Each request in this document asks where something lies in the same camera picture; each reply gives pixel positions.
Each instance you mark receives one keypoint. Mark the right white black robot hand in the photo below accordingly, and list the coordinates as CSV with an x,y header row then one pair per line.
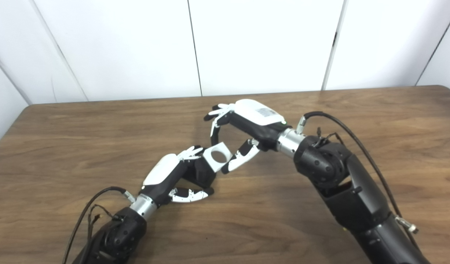
x,y
254,117

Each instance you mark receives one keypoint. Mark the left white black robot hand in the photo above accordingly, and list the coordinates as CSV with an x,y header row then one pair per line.
x,y
162,172

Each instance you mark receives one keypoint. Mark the black peg with square base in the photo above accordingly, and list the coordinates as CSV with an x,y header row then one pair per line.
x,y
202,176

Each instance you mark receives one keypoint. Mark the white square piece with hole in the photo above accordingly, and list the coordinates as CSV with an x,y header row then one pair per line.
x,y
210,157

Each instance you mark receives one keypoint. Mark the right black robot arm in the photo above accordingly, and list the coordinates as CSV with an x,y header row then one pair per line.
x,y
349,190

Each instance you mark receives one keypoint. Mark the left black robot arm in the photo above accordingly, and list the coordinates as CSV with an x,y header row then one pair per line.
x,y
118,234

